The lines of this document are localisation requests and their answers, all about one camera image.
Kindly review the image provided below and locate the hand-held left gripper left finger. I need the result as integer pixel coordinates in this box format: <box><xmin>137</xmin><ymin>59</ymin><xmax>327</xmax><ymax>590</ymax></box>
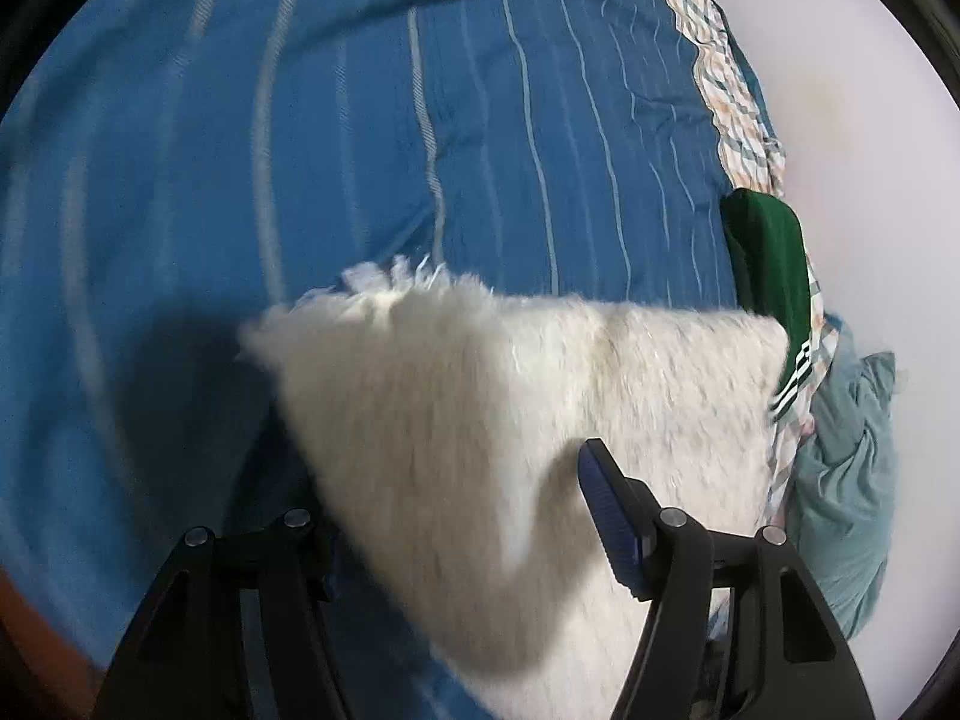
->
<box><xmin>94</xmin><ymin>508</ymin><xmax>353</xmax><ymax>720</ymax></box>

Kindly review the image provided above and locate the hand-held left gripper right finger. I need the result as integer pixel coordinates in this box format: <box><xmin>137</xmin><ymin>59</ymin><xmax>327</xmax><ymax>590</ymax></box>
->
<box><xmin>577</xmin><ymin>437</ymin><xmax>875</xmax><ymax>720</ymax></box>

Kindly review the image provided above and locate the white fuzzy jacket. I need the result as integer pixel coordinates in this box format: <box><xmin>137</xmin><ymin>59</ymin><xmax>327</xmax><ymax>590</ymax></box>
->
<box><xmin>238</xmin><ymin>255</ymin><xmax>792</xmax><ymax>720</ymax></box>

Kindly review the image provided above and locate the blue-grey quilt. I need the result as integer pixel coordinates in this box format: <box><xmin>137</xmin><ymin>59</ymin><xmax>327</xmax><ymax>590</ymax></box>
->
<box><xmin>784</xmin><ymin>315</ymin><xmax>899</xmax><ymax>635</ymax></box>

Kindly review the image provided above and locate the folded green striped garment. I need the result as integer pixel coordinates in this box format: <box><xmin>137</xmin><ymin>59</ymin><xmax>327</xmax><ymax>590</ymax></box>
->
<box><xmin>720</xmin><ymin>189</ymin><xmax>822</xmax><ymax>421</ymax></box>

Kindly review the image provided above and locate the blue striped plaid bedsheet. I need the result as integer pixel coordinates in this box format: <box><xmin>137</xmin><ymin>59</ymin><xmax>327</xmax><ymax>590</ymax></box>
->
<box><xmin>0</xmin><ymin>0</ymin><xmax>841</xmax><ymax>720</ymax></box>

